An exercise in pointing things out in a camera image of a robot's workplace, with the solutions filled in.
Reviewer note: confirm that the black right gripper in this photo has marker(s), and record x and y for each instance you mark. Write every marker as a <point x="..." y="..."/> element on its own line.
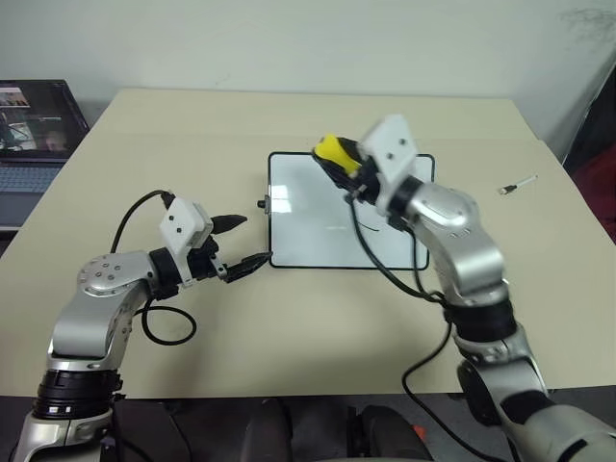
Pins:
<point x="368" y="175"/>

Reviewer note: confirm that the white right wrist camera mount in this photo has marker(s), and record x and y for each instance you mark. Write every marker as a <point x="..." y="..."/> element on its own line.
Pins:
<point x="392" y="144"/>

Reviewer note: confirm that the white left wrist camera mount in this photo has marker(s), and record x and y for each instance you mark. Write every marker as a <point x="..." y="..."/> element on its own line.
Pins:
<point x="180" y="223"/>

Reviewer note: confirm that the yellow whiteboard eraser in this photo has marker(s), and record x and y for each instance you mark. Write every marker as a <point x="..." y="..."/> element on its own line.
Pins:
<point x="332" y="151"/>

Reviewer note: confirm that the black fabric object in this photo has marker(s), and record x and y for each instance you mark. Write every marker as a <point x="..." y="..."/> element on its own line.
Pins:
<point x="594" y="110"/>

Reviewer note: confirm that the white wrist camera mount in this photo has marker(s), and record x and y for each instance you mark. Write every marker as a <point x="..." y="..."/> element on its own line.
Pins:
<point x="180" y="223"/>
<point x="392" y="144"/>

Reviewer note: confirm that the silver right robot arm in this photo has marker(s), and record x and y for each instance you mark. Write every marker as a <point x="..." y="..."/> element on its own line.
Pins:
<point x="462" y="250"/>

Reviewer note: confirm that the black whiteboard stand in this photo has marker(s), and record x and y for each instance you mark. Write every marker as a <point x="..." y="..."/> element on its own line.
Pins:
<point x="263" y="203"/>

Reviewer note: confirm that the dark grey rounded shape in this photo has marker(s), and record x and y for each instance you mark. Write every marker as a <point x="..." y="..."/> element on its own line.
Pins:
<point x="267" y="433"/>

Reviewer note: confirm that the white whiteboard with black frame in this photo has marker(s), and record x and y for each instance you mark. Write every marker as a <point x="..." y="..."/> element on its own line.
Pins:
<point x="308" y="226"/>

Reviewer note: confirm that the dark red fabric object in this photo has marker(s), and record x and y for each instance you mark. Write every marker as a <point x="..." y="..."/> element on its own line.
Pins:
<point x="601" y="187"/>

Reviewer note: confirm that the dark laptop computer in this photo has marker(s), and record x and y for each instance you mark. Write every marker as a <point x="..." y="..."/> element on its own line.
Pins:
<point x="33" y="120"/>

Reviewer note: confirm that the small white pen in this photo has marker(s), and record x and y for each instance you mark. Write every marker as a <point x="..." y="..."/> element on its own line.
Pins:
<point x="522" y="182"/>

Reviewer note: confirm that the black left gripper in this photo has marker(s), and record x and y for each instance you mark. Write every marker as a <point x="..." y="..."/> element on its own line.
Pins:
<point x="204" y="262"/>

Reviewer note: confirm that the dark rounded shape orange spot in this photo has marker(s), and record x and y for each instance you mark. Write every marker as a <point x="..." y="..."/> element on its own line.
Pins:
<point x="390" y="433"/>

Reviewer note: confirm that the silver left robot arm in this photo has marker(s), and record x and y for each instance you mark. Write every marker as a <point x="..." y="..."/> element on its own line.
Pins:
<point x="106" y="274"/>

